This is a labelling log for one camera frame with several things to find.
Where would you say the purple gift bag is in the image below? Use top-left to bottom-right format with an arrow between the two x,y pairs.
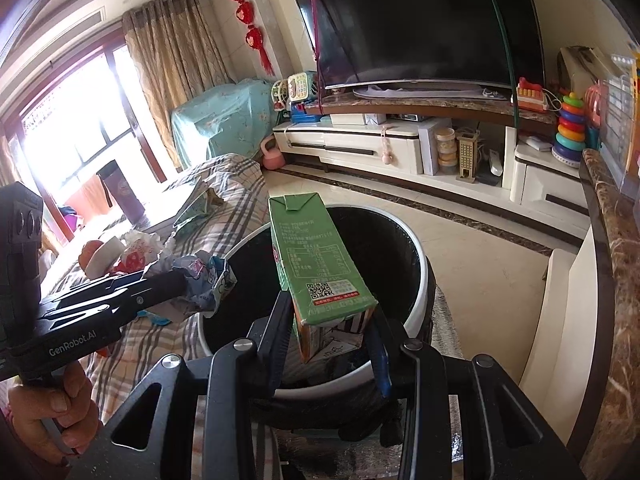
98,160 -> 145,226

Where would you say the black flat screen television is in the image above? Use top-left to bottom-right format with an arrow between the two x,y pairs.
295,0 -> 546,89

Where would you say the black round trash bin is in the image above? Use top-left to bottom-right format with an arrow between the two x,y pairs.
198,205 -> 436,441

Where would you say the white red plastic bag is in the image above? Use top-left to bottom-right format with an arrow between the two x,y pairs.
114,231 -> 164,274

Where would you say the red lantern string decoration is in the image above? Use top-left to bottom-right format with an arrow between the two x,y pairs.
231,0 -> 274,76

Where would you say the rainbow stacking ring toy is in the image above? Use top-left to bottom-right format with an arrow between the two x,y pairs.
551,92 -> 586,168

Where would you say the green drink carton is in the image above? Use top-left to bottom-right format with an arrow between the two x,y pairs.
269,193 -> 378,364

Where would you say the paper wrapper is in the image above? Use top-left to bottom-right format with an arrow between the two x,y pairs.
152,250 -> 236,323

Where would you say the red apple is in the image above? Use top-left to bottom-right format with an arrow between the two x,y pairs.
78,240 -> 103,270

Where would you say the teal covered furniture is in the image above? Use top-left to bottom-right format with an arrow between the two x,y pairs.
170,79 -> 277,168

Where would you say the plaid blanket cover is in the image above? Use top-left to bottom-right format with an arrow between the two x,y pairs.
9,155 -> 268,479

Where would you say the right beige curtain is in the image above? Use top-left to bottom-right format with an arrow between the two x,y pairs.
122,0 -> 232,169

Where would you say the pink kettlebell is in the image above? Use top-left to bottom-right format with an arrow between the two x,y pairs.
260,134 -> 286,170

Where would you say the white tv cabinet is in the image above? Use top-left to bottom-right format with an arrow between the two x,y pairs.
273,116 -> 590,240

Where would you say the green snack bag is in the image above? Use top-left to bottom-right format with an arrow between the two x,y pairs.
172,182 -> 224,237

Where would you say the children picture book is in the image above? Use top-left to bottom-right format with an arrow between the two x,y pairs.
134,182 -> 207,237

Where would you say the person left hand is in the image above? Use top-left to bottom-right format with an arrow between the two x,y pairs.
8,362 -> 102,465

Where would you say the toy phone cash register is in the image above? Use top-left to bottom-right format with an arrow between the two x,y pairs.
270,70 -> 321,124

